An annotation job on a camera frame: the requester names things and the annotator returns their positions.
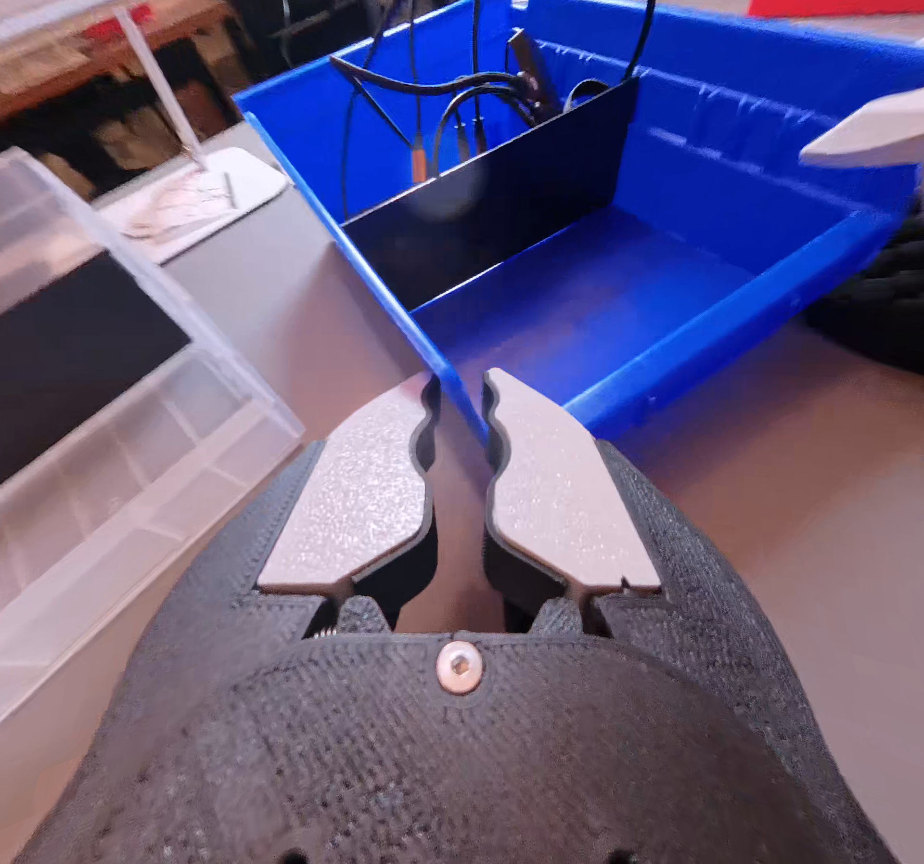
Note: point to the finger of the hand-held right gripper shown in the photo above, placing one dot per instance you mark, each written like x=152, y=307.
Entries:
x=866, y=135

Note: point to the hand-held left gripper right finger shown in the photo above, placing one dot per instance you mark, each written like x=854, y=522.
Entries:
x=563, y=496

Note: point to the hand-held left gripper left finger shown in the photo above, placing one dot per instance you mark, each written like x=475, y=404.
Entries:
x=354, y=496

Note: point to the clear plastic bin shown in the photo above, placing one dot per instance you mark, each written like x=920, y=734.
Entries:
x=144, y=460

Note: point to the blue plastic bin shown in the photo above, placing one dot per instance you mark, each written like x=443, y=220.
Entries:
x=650, y=286

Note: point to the black usb hub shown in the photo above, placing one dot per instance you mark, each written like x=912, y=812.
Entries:
x=533, y=70

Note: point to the black mesh armrest pad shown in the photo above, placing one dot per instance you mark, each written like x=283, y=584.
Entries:
x=888, y=301

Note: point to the black divider panel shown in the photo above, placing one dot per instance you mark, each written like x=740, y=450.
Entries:
x=505, y=228
x=72, y=351

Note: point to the white document stand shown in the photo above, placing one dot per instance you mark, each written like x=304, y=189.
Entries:
x=245, y=178

